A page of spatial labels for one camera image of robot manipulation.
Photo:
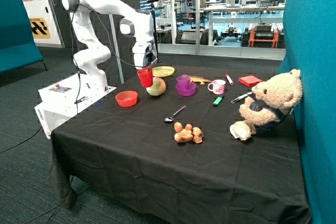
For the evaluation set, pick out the green highlighter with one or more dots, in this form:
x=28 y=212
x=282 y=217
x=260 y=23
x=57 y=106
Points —
x=218 y=100

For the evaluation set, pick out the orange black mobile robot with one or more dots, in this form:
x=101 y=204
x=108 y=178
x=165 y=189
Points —
x=266 y=35

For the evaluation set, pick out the yellow-green plastic plate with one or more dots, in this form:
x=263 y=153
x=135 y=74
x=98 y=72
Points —
x=163 y=71

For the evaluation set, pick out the metal knife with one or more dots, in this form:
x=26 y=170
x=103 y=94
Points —
x=241 y=97

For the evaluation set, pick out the purple plastic bowl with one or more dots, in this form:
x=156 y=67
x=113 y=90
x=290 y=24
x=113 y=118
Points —
x=187 y=92

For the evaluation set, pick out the pink white mug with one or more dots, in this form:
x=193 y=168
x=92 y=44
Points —
x=217 y=87

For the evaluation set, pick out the toy cabbage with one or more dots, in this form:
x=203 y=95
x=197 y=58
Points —
x=158 y=87

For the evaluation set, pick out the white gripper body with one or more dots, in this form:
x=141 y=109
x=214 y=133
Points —
x=145 y=54

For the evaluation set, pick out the black tablecloth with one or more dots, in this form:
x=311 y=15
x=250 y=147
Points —
x=130 y=154

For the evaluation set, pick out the metal spoon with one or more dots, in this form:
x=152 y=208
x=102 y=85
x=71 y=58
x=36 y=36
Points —
x=171 y=119

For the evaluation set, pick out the purple plastic cup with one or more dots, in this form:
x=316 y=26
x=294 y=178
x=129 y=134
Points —
x=183 y=82

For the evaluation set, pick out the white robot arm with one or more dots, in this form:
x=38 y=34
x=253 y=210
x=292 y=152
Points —
x=135 y=23

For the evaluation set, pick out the black microphone stand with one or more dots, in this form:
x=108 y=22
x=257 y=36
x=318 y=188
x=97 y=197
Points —
x=152 y=3

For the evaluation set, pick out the yellow black sign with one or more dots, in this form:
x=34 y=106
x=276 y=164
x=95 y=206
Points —
x=39 y=28

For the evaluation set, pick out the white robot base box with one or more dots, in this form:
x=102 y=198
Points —
x=57 y=100

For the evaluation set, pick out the red plastic cup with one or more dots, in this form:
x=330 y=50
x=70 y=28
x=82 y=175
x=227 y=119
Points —
x=146 y=79

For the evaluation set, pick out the red box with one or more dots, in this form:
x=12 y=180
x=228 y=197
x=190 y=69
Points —
x=249 y=81

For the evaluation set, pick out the black pen on base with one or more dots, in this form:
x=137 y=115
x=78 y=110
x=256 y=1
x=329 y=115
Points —
x=81 y=100

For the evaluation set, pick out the red whiteboard marker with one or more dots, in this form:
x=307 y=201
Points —
x=229 y=79

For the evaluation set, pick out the red plastic bowl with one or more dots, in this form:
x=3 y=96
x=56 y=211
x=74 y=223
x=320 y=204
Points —
x=127 y=98

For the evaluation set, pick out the teal partition panel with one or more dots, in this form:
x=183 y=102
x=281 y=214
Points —
x=310 y=47

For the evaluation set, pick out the small brown plush toy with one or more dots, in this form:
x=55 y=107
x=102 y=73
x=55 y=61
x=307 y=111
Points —
x=187 y=133

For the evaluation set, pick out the large beige teddy bear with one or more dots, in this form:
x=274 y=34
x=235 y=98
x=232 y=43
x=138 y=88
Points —
x=274 y=100

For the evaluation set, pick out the toy lizard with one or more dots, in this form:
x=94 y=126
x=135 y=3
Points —
x=200 y=80

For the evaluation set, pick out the teal sofa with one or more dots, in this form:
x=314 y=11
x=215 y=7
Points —
x=18 y=48

